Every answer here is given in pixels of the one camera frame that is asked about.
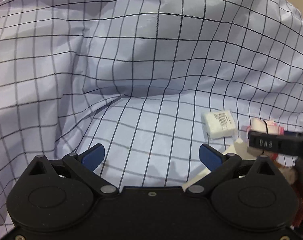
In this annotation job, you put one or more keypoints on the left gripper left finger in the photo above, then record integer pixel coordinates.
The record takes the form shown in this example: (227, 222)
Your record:
(82, 166)

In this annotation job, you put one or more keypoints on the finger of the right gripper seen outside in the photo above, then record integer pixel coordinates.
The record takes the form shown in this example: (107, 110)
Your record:
(290, 143)

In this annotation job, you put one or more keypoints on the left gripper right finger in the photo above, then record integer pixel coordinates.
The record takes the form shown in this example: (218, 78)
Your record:
(221, 168)

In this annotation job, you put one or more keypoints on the white tissue packet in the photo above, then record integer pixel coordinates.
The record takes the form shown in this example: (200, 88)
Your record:
(219, 124)

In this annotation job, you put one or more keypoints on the white vivo phone box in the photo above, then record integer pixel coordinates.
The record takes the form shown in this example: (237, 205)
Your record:
(212, 159)

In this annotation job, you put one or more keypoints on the checkered lavender sheet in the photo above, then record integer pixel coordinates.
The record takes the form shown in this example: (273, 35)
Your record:
(136, 76)

